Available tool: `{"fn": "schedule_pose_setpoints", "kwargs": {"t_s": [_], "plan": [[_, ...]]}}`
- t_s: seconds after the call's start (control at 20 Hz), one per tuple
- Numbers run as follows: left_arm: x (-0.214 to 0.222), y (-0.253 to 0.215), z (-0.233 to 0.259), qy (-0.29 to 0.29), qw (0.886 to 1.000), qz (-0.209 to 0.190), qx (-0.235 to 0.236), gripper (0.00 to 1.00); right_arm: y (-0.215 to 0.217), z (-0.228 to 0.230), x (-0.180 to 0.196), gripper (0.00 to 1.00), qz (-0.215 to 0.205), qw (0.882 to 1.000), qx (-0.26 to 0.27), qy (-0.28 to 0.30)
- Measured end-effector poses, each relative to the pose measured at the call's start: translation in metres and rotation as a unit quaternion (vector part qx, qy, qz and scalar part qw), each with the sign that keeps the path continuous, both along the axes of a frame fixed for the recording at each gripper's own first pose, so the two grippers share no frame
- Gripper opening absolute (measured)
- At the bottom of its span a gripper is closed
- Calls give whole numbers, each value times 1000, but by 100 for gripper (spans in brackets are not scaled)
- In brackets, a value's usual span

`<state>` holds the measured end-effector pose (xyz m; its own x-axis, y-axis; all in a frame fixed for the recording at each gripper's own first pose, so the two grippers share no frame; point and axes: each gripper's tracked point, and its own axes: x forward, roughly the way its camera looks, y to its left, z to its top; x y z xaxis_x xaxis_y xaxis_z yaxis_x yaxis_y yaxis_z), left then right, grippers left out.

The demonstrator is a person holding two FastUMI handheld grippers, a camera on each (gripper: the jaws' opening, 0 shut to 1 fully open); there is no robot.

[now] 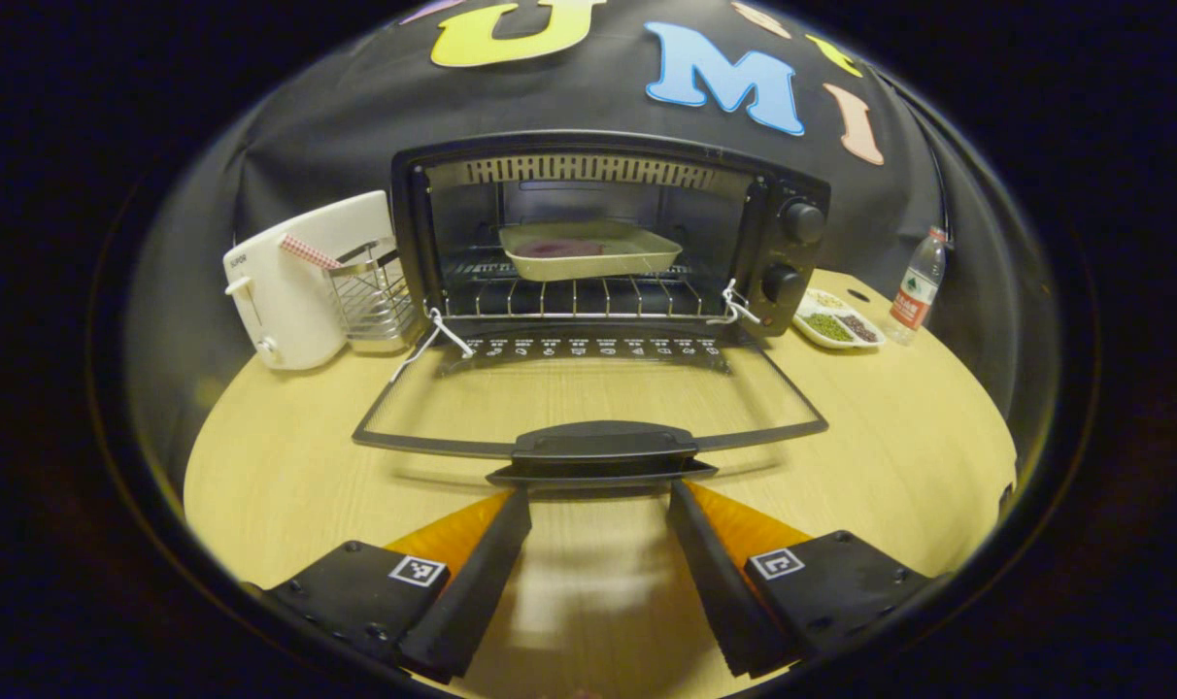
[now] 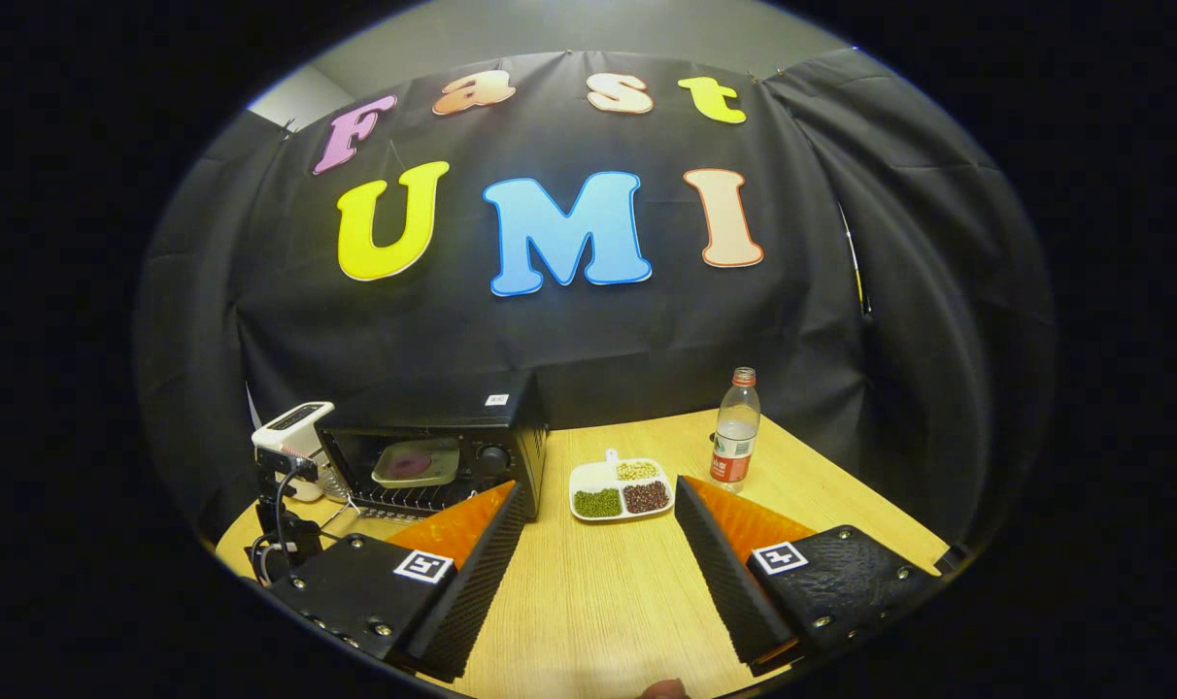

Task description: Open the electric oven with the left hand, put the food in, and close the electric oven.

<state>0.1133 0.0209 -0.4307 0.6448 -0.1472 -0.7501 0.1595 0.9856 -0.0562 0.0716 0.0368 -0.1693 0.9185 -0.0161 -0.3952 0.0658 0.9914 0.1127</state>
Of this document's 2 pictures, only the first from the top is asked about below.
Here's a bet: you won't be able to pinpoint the oven wire rack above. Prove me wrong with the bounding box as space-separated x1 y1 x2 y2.
438 248 735 321

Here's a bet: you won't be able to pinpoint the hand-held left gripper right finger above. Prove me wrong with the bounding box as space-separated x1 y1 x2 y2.
666 480 941 680

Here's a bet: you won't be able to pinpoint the white string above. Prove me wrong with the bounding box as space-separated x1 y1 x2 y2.
707 279 761 326
391 306 475 382

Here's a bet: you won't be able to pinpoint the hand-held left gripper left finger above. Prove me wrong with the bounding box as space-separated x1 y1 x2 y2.
244 485 533 682

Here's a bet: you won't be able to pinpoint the black backdrop cloth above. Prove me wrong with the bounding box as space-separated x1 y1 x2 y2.
122 0 1056 486

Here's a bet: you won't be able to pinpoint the white divided bean dish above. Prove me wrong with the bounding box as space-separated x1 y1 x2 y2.
792 288 886 349

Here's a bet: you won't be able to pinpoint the pink round food slice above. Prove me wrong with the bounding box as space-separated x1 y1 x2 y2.
516 240 604 259

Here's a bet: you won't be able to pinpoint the black electric oven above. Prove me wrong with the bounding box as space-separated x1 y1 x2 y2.
353 131 832 489

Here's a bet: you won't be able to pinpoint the metal wire basket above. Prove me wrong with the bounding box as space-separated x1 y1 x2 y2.
324 238 424 353

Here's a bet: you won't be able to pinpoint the cream food tray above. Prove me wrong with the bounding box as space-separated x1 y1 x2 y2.
498 220 684 283

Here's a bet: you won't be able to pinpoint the clear red label water bottle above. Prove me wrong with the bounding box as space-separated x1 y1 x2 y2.
885 226 947 346

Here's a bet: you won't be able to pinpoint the white toaster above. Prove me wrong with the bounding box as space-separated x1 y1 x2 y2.
222 190 395 371

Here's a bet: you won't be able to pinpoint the red checked strip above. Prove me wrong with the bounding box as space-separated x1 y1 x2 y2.
278 233 342 270

